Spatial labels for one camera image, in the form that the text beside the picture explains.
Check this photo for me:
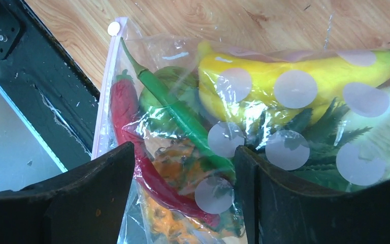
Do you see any orange toy pineapple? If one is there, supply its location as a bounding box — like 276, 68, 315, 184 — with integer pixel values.
142, 101, 372, 243

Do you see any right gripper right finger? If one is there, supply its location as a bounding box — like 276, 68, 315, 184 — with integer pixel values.
234, 146, 390, 243

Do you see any red chili pepper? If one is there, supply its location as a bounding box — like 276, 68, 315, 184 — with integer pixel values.
110, 69, 220, 227

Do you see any green chili pepper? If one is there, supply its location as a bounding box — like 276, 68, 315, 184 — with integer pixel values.
120, 38, 236, 178

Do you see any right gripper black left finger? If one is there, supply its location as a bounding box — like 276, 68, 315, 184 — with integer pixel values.
0, 142, 135, 243

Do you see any clear zip top bag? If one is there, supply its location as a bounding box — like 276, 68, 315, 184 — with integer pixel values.
92, 17, 390, 243

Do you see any yellow banana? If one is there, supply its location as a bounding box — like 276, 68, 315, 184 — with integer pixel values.
198, 41, 390, 127

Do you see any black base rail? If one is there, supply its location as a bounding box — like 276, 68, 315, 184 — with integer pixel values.
0, 1, 100, 170

